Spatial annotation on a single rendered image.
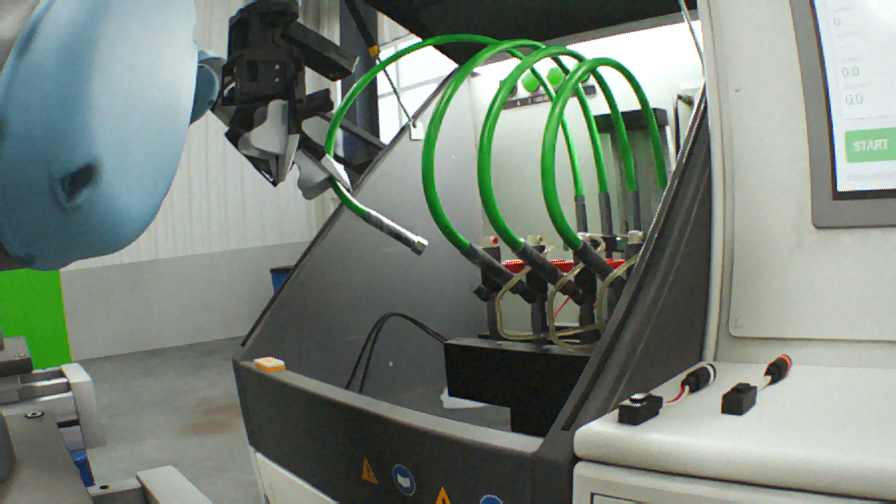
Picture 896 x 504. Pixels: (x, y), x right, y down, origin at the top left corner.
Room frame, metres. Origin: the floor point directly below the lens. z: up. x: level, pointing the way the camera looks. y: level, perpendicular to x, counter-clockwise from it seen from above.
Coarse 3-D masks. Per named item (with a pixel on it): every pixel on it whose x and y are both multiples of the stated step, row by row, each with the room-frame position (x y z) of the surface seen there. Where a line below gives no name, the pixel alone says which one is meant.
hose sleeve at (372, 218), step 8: (368, 216) 0.93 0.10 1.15; (376, 216) 0.94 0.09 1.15; (376, 224) 0.94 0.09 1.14; (384, 224) 0.94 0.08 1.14; (392, 224) 0.94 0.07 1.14; (384, 232) 0.94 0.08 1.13; (392, 232) 0.94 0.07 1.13; (400, 232) 0.94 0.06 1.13; (408, 232) 0.95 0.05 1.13; (400, 240) 0.95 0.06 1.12; (408, 240) 0.95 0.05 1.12; (416, 240) 0.95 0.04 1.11
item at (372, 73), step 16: (416, 48) 0.96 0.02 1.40; (512, 48) 1.01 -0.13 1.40; (384, 64) 0.94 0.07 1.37; (368, 80) 0.94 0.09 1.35; (544, 80) 1.02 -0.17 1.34; (352, 96) 0.93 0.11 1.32; (336, 112) 0.92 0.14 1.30; (336, 128) 0.92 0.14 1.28; (576, 160) 1.03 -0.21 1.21; (576, 176) 1.03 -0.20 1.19; (336, 192) 0.92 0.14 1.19; (576, 192) 1.03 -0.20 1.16; (352, 208) 0.93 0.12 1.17
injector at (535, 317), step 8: (536, 248) 0.83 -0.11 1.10; (544, 248) 0.84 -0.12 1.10; (528, 272) 0.84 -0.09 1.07; (528, 280) 0.84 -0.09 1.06; (536, 280) 0.83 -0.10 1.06; (544, 280) 0.84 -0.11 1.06; (528, 288) 0.83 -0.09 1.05; (536, 288) 0.83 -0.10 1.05; (544, 288) 0.84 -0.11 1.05; (528, 296) 0.83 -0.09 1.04; (536, 296) 0.83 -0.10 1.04; (544, 296) 0.84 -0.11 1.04; (536, 304) 0.84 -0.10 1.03; (544, 304) 0.84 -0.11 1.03; (536, 312) 0.84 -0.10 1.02; (544, 312) 0.84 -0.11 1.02; (536, 320) 0.84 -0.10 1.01; (544, 320) 0.84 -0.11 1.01; (536, 328) 0.84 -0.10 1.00; (544, 328) 0.84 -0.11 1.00
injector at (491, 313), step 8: (488, 248) 0.89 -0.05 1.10; (496, 248) 0.90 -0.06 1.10; (496, 256) 0.90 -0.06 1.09; (488, 280) 0.90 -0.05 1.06; (472, 288) 0.89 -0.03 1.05; (480, 288) 0.89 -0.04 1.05; (488, 288) 0.90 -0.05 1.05; (496, 288) 0.90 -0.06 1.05; (480, 296) 0.89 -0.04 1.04; (488, 296) 0.89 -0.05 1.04; (488, 304) 0.90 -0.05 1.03; (488, 312) 0.90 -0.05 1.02; (488, 320) 0.90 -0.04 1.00; (496, 320) 0.90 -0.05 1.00; (496, 328) 0.90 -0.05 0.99; (496, 336) 0.90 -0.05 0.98
